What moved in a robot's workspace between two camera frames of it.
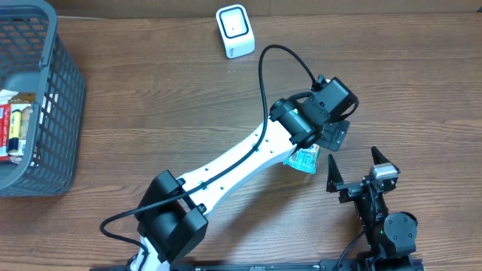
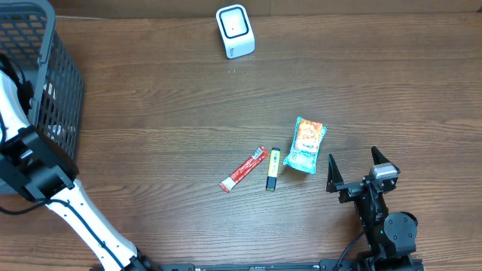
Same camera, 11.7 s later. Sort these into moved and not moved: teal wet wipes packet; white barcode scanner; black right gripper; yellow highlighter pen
Moved: yellow highlighter pen
Not moved: white barcode scanner; teal wet wipes packet; black right gripper
